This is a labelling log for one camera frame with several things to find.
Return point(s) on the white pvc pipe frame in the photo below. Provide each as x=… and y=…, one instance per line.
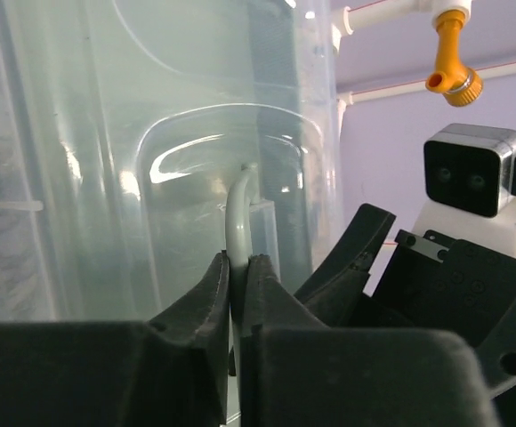
x=395, y=56

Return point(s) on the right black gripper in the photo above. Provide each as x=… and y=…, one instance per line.
x=431, y=282

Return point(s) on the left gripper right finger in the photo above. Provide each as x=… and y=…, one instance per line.
x=294, y=371

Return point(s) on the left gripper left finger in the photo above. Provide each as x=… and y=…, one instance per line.
x=167, y=371

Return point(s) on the green tool box clear lid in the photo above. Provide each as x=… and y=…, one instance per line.
x=128, y=131

